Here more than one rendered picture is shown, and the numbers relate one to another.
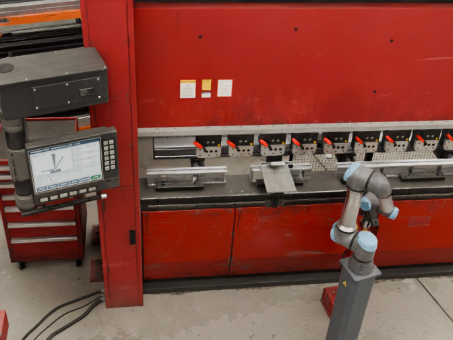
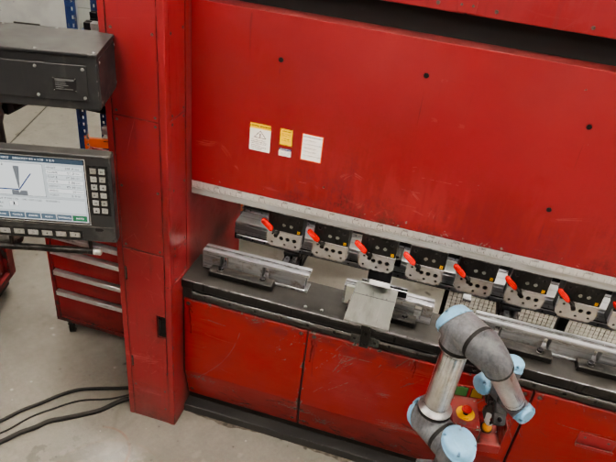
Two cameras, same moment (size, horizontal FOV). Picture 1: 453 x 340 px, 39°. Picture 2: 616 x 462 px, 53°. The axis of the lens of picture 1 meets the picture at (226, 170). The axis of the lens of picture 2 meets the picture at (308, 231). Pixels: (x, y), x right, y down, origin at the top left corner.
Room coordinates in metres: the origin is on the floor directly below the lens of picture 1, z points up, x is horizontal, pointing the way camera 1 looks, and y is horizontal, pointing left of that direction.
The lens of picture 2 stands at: (1.16, -0.79, 2.61)
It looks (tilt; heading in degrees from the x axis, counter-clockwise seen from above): 33 degrees down; 22
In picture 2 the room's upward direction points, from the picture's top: 7 degrees clockwise
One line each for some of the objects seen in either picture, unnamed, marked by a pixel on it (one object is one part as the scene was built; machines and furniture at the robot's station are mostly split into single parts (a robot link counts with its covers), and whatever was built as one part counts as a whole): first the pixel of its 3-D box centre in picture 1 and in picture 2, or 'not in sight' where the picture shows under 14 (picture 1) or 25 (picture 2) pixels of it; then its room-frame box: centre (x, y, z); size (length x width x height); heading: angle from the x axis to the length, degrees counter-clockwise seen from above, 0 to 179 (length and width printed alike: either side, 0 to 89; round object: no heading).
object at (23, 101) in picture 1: (56, 138); (44, 151); (2.64, 0.87, 1.53); 0.51 x 0.25 x 0.85; 117
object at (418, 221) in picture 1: (419, 221); (596, 444); (3.29, -1.33, 0.59); 0.15 x 0.02 x 0.07; 100
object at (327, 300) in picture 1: (341, 304); not in sight; (2.97, -0.85, 0.06); 0.25 x 0.20 x 0.12; 19
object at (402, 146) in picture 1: (395, 137); (578, 296); (3.40, -1.06, 1.18); 0.15 x 0.09 x 0.17; 100
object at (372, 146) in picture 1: (365, 138); (526, 284); (3.37, -0.86, 1.18); 0.15 x 0.09 x 0.17; 100
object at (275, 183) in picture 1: (278, 178); (371, 305); (3.12, -0.32, 1.00); 0.26 x 0.18 x 0.01; 10
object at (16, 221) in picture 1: (44, 197); (114, 253); (3.35, 1.24, 0.50); 0.50 x 0.50 x 1.00; 10
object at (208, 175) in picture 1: (187, 176); (257, 267); (3.17, 0.25, 0.92); 0.50 x 0.06 x 0.10; 100
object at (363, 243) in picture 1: (365, 245); (455, 449); (2.64, -0.81, 0.94); 0.13 x 0.12 x 0.14; 55
